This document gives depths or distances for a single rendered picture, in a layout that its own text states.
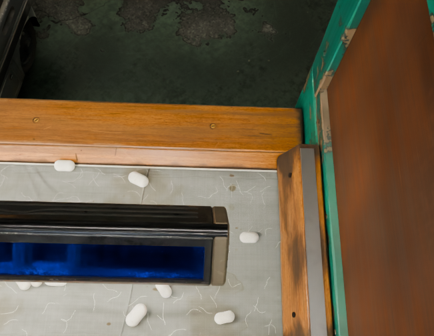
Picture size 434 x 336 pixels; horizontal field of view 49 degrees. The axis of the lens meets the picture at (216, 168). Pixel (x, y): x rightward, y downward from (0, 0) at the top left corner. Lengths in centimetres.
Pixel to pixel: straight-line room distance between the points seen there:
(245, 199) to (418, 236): 42
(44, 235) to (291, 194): 41
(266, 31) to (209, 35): 23
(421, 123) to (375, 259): 18
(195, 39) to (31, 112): 111
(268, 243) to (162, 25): 131
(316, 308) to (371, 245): 15
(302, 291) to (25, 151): 52
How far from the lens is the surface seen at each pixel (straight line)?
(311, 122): 83
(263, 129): 86
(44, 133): 89
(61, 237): 45
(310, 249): 70
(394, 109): 54
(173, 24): 196
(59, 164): 86
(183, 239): 43
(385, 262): 55
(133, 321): 77
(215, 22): 197
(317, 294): 69
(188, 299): 79
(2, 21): 164
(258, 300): 80
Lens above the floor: 153
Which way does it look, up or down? 68 degrees down
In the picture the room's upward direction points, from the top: 7 degrees clockwise
